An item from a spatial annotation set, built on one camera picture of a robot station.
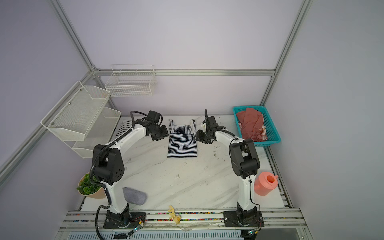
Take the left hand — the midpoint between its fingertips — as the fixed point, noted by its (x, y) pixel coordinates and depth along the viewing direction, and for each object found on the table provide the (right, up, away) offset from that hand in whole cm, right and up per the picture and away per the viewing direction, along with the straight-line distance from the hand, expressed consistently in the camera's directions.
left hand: (166, 135), depth 93 cm
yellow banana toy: (+9, -40, -20) cm, 46 cm away
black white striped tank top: (-35, +7, +18) cm, 40 cm away
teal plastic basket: (+71, -1, +6) cm, 71 cm away
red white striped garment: (+67, +2, +12) cm, 68 cm away
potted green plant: (-35, -25, -21) cm, 48 cm away
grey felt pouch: (-14, -32, -15) cm, 38 cm away
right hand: (+18, -2, +4) cm, 18 cm away
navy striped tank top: (+9, -4, +9) cm, 13 cm away
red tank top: (+59, +10, +15) cm, 62 cm away
